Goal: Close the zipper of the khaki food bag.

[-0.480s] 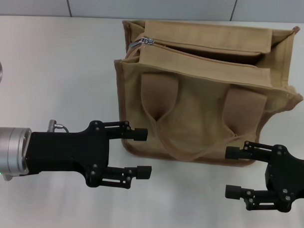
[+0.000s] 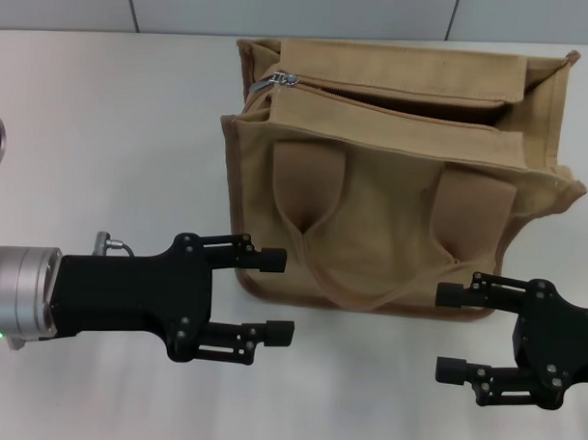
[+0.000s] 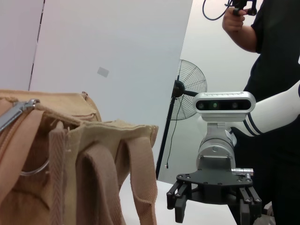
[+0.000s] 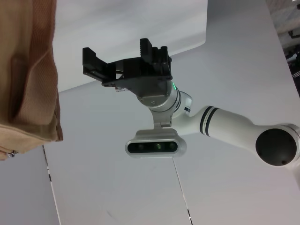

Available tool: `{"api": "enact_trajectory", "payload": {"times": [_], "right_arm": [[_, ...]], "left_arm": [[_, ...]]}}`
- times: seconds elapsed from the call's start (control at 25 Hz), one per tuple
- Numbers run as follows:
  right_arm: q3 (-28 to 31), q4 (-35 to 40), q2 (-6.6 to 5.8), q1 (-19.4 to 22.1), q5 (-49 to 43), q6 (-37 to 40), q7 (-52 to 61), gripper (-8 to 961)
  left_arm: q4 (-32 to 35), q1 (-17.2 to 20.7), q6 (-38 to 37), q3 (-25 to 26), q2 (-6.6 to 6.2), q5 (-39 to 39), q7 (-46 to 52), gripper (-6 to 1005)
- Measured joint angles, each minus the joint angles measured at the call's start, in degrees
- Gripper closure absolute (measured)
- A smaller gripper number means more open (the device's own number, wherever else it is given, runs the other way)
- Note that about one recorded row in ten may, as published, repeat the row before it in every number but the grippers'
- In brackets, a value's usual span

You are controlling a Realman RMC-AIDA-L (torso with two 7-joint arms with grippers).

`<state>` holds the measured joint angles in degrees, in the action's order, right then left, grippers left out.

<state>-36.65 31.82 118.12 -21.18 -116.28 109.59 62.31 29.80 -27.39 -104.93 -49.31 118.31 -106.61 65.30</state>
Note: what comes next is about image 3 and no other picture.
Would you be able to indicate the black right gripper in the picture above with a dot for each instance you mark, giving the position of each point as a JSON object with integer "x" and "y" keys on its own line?
{"x": 215, "y": 187}

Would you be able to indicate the khaki canvas food bag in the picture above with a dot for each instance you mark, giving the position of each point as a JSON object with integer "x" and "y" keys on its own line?
{"x": 93, "y": 178}

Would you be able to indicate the black handheld controller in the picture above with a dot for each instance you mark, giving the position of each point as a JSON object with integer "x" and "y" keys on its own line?
{"x": 243, "y": 7}

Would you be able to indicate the silver metal zipper pull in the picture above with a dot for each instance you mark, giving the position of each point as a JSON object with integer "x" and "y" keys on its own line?
{"x": 12, "y": 114}

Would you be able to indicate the operator bare forearm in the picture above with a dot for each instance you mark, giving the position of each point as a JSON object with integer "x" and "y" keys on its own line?
{"x": 245, "y": 36}

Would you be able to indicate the white and silver right robot arm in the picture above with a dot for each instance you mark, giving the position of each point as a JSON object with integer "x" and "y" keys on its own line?
{"x": 274, "y": 110}

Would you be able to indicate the operator bare hand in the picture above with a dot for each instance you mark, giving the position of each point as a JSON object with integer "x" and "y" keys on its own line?
{"x": 232, "y": 21}

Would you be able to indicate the black fan stand pole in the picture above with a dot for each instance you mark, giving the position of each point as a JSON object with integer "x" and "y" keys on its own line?
{"x": 167, "y": 131}

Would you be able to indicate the black standing fan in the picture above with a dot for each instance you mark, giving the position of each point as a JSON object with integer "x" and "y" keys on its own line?
{"x": 192, "y": 93}

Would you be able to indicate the operator torso in black clothes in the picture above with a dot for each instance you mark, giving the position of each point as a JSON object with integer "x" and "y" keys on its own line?
{"x": 279, "y": 58}

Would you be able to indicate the grey tape patch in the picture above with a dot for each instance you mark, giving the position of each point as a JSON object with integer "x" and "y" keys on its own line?
{"x": 103, "y": 72}

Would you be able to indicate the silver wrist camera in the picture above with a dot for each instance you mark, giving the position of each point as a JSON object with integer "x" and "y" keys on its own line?
{"x": 222, "y": 105}

